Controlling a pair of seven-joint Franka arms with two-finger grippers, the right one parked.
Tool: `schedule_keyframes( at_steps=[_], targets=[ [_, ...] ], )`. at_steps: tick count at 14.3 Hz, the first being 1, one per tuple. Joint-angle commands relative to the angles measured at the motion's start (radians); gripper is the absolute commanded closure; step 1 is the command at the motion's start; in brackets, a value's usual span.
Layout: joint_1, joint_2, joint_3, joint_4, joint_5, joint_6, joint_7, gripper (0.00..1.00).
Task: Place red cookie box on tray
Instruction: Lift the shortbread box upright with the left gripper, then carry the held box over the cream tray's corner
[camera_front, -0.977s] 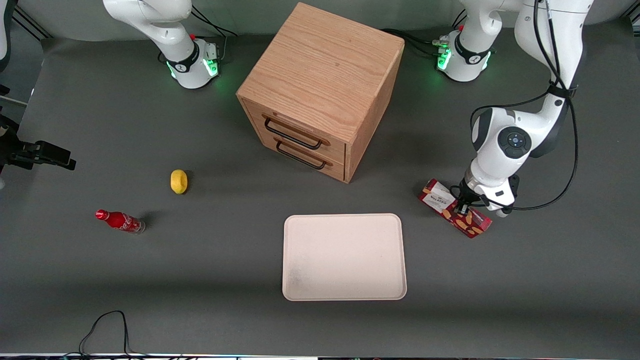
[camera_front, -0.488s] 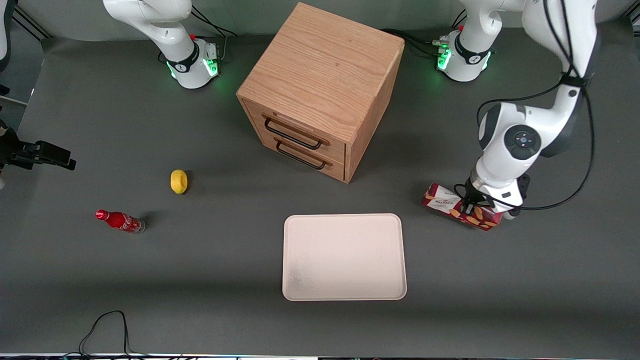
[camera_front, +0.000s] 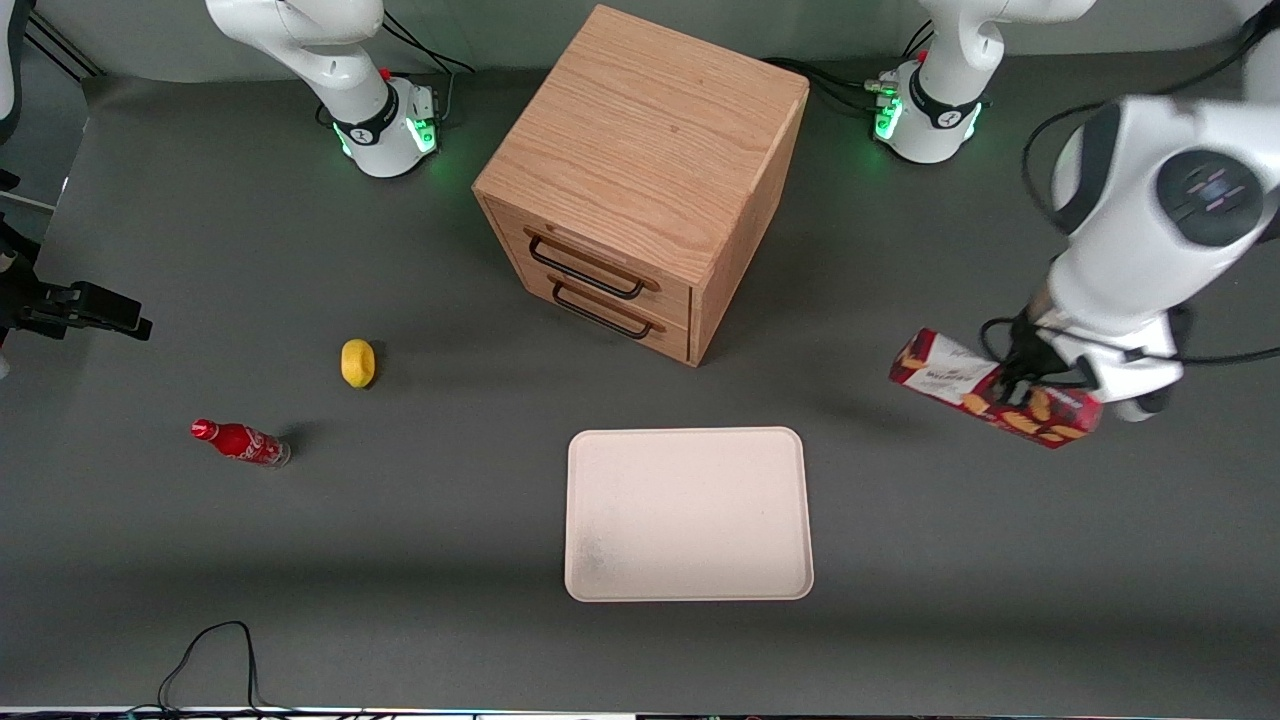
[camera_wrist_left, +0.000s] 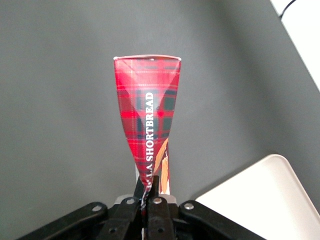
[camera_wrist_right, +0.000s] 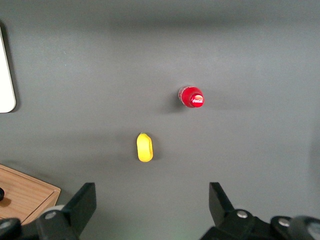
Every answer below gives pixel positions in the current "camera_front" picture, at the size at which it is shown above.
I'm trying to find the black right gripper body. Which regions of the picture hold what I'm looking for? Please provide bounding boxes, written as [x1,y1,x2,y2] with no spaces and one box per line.
[0,225,77,346]

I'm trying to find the red cookie box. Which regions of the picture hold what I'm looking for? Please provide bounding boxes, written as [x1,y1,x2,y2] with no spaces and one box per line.
[889,328,1105,450]

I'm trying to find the cream plastic tray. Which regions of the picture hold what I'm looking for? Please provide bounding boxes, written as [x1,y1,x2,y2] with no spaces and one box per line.
[564,427,815,603]

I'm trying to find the red cola bottle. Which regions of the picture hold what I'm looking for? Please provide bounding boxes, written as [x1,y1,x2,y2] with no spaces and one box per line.
[190,418,292,470]

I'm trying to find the black metal stand bars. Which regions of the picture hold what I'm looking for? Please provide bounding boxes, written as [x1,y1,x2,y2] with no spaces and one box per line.
[22,12,105,82]

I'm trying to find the yellow lemon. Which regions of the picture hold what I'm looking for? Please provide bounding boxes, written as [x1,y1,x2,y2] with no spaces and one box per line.
[341,339,378,389]

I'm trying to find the wooden drawer cabinet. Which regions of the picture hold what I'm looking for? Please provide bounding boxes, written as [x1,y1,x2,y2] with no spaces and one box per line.
[472,3,811,368]

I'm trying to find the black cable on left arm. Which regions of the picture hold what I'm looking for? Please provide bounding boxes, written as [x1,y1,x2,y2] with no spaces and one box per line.
[980,15,1280,368]

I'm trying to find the black cable at left arm base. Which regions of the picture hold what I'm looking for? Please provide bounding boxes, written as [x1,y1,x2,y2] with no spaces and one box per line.
[764,20,937,117]

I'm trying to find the black cable at arm base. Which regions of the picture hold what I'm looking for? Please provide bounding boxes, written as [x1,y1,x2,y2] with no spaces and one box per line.
[380,8,477,127]
[764,20,937,117]

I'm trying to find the thin black looped cable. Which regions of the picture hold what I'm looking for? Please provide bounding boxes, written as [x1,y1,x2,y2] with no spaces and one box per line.
[128,620,301,718]

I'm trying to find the black cable at right arm base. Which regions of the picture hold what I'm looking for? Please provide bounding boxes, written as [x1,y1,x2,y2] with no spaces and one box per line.
[380,8,477,127]

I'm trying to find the black metal drawer handle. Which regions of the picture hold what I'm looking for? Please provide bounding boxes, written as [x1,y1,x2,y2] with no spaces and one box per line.
[526,232,650,301]
[549,280,657,341]

